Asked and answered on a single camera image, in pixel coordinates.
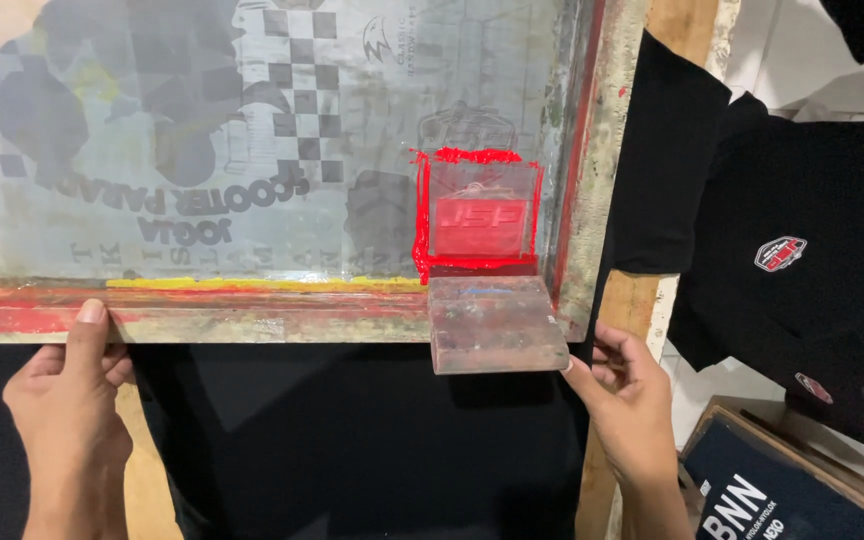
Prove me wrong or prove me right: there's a person's right hand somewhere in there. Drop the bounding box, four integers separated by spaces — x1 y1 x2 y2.
561 322 678 483

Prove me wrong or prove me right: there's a person's left hand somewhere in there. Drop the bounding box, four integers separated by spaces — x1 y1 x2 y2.
3 298 137 481

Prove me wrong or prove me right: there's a wooden screen printing frame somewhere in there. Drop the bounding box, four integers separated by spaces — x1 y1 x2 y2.
0 0 652 346

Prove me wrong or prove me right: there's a wooden plank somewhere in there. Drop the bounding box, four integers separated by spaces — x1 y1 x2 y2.
573 0 742 540

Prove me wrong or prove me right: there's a dark blue framed screen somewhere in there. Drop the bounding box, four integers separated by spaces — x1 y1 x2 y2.
678 396 864 540

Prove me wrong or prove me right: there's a wooden squeegee block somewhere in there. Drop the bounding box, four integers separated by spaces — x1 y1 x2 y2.
427 275 573 376

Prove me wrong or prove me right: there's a black t-shirt with chest logo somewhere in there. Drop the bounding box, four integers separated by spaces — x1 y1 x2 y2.
666 91 864 468

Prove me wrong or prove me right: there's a yellow ink strip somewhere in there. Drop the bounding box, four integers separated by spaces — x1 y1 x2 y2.
105 275 430 294

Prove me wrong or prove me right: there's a red printing ink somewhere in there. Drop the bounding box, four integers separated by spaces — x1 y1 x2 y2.
410 146 546 287

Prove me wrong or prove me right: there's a plain black t-shirt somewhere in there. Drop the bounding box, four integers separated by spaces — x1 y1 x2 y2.
0 30 735 540

